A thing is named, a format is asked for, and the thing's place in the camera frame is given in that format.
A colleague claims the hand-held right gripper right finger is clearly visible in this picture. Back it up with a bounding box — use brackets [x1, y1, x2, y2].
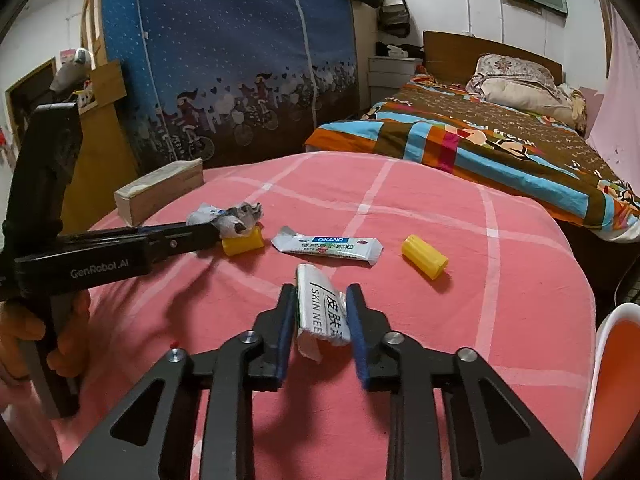
[345, 282, 583, 480]

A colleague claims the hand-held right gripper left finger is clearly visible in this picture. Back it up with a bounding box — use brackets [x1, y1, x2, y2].
[55, 282, 301, 480]

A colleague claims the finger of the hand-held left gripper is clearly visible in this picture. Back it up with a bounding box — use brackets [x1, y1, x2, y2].
[146, 231, 224, 274]
[87, 221, 222, 239]

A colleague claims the white printed packet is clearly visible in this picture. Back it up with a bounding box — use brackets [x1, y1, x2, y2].
[294, 262, 353, 363]

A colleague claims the white grey wrapper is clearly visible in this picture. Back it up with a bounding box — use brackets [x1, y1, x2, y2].
[186, 201, 264, 238]

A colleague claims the yellow plastic cylinder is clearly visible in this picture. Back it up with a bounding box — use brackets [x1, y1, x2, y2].
[401, 234, 449, 279]
[221, 227, 265, 257]

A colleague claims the white green sachet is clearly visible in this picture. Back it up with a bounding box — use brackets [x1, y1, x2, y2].
[271, 226, 384, 267]

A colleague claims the orange bucket with white rim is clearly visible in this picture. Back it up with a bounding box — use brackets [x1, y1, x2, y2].
[575, 302, 640, 480]

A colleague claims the person's left forearm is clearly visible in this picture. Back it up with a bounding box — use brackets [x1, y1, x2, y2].
[0, 375, 51, 463]

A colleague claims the person's left hand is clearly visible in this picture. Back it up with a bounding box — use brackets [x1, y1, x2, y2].
[0, 287, 93, 386]

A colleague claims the pink checked cloth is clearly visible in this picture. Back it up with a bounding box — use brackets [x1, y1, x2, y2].
[50, 151, 598, 480]

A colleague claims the wooden block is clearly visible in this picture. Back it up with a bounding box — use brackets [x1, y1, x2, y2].
[114, 157, 205, 227]

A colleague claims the wooden stair cabinet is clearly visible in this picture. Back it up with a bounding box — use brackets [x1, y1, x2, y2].
[60, 0, 141, 236]

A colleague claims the blue fabric wardrobe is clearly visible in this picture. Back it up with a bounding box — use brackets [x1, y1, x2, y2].
[100, 0, 361, 171]

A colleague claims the grey plush toy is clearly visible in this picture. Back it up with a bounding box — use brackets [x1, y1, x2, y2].
[50, 47, 96, 93]

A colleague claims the colourful patterned blanket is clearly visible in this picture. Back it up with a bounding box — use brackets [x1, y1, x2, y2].
[306, 74, 640, 243]

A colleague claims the white nightstand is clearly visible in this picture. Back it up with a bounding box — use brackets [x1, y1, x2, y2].
[367, 56, 423, 106]

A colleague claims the black cloth bundle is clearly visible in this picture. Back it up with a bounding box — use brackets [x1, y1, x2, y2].
[375, 40, 425, 59]

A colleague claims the beige pillow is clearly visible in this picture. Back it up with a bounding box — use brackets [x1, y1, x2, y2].
[467, 75, 576, 121]

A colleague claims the wooden bed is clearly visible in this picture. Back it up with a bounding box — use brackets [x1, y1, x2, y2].
[305, 30, 640, 281]

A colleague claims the black and white handbag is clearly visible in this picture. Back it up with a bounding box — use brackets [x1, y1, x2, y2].
[377, 0, 412, 38]

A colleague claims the floral pillow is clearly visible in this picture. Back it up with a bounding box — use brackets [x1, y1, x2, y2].
[472, 54, 558, 92]

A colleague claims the orange cloth bundle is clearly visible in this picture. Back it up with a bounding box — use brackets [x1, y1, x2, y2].
[560, 85, 588, 133]

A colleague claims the pink hanging sheet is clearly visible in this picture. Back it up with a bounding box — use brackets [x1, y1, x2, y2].
[585, 0, 640, 191]

